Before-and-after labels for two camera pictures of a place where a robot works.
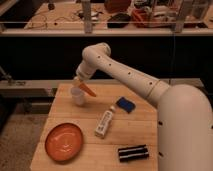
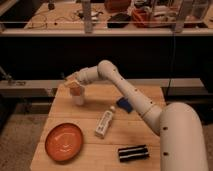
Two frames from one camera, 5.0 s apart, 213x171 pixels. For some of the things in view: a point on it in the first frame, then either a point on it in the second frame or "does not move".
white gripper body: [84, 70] -> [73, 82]
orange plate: [64, 142] does not move
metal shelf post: [87, 17] does not move
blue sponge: [125, 104] does not move
